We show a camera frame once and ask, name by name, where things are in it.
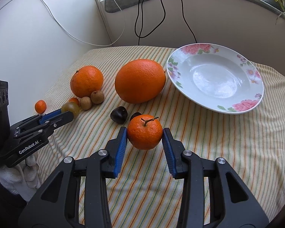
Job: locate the brown longan fruit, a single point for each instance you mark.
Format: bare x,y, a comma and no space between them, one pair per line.
97,97
85,103

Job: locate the floral white plate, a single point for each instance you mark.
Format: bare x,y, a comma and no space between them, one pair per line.
216,77

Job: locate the medium orange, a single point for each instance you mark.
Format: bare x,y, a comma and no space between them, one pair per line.
86,80

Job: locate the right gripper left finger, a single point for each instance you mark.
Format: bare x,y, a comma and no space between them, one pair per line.
75,195

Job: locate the white gloved left hand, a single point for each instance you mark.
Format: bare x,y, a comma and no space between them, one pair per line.
22,179

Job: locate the small orange tomato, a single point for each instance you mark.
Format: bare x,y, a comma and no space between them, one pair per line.
75,100

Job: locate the mandarin with stem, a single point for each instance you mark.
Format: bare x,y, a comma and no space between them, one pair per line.
144,132

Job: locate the small orange kumquat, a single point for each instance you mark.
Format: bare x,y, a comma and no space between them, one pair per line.
40,106

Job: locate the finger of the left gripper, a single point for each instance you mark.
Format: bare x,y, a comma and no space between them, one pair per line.
58,121
49,116

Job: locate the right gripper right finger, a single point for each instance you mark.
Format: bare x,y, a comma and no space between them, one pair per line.
213,194

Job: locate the large orange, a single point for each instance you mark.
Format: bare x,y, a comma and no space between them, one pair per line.
139,81

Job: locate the dark plum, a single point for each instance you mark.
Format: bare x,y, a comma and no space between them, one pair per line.
135,115
119,115

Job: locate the yellow green grape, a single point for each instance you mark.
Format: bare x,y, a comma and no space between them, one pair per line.
72,107

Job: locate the striped table cloth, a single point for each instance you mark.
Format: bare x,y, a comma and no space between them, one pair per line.
145,194

